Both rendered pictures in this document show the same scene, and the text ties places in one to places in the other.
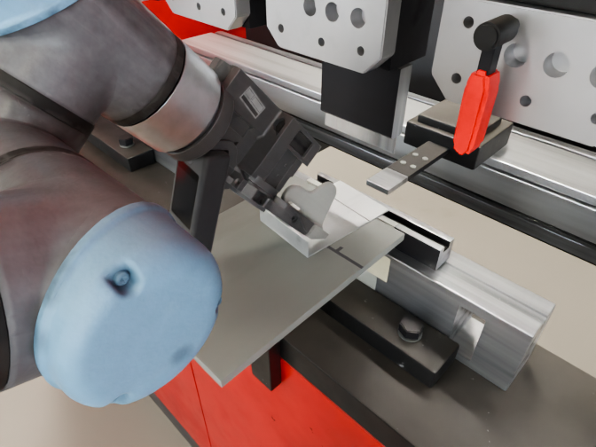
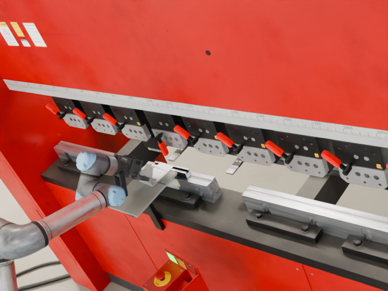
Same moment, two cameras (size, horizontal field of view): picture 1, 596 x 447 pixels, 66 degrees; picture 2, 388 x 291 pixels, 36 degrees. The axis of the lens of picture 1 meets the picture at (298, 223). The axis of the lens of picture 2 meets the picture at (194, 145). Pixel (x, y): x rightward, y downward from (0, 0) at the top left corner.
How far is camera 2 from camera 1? 198 cm
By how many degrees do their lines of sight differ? 8
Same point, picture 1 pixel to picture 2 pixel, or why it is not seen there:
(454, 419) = (200, 213)
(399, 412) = (187, 216)
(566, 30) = (168, 133)
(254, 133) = (127, 164)
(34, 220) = (104, 189)
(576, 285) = not seen: hidden behind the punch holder
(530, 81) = (169, 140)
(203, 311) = (123, 193)
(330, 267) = (157, 186)
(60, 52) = (94, 168)
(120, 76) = (101, 167)
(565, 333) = not seen: hidden behind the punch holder
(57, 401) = not seen: outside the picture
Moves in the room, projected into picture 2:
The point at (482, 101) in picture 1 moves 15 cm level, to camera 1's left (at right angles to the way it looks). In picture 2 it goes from (162, 147) to (126, 160)
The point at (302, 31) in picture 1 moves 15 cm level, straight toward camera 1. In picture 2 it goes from (131, 134) to (131, 156)
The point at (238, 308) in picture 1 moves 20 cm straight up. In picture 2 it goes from (137, 202) to (117, 165)
